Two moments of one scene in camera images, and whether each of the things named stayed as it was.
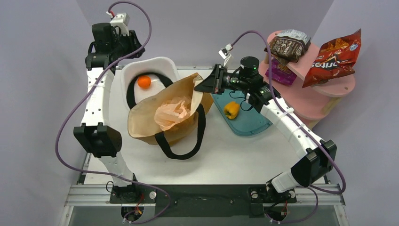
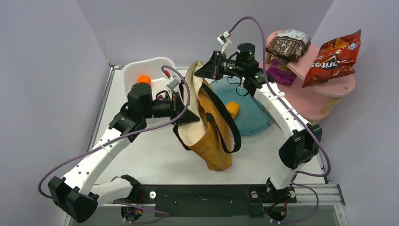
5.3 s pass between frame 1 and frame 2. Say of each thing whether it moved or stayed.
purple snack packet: stayed
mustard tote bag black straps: moved
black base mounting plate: stayed
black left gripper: moved
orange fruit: stayed
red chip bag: stayed
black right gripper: moved
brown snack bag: stayed
